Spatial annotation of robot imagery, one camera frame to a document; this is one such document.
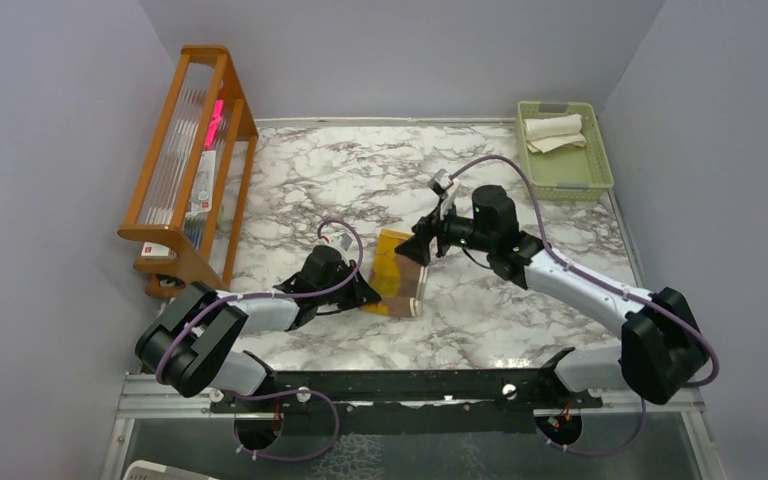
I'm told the white cream towel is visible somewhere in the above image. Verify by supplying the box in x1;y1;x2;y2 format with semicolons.
523;114;587;153

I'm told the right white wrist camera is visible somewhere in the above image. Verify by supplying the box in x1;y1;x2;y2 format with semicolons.
428;169;460;220

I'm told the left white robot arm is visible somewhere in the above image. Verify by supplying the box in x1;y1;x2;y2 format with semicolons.
135;245;381;411

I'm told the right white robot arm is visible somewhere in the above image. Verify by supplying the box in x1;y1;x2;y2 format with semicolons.
395;185;710;407

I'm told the yellow brown towel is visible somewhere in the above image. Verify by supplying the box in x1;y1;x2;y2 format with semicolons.
360;228;427;318

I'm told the green plastic basket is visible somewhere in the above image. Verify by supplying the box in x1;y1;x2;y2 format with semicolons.
516;101;614;202

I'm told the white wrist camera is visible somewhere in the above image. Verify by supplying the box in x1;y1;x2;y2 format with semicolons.
428;169;460;220
319;233;354;253

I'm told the small white red box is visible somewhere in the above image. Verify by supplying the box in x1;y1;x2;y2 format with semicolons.
140;242;176;260

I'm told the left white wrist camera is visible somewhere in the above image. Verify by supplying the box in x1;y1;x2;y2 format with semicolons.
319;233;354;253

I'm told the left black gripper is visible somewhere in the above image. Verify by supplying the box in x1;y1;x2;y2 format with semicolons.
316;259;380;311

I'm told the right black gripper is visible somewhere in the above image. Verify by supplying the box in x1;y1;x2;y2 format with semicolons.
396;198;492;265

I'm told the wooden shelf rack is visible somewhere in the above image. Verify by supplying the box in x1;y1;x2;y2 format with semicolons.
118;45;259;299

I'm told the white basket corner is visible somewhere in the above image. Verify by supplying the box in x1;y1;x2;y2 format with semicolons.
122;460;217;480

